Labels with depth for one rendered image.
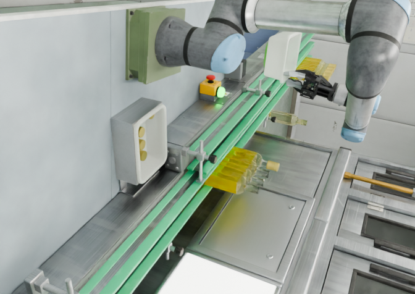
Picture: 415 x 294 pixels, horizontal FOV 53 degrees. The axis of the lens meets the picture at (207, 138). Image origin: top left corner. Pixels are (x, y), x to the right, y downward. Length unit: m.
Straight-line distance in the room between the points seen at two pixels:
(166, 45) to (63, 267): 0.67
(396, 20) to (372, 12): 0.06
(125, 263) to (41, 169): 0.34
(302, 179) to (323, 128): 6.11
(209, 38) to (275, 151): 0.98
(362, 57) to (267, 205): 0.80
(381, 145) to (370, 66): 6.95
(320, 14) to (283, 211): 0.79
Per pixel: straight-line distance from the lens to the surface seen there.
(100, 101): 1.20
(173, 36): 1.22
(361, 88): 1.09
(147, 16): 1.20
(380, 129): 7.83
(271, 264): 1.43
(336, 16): 1.13
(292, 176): 1.88
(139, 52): 1.23
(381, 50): 1.05
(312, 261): 1.47
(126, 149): 1.27
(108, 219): 1.30
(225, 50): 1.16
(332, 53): 7.44
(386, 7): 1.10
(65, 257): 1.21
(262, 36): 2.76
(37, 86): 1.01
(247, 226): 1.54
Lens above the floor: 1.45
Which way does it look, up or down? 21 degrees down
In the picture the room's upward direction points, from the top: 105 degrees clockwise
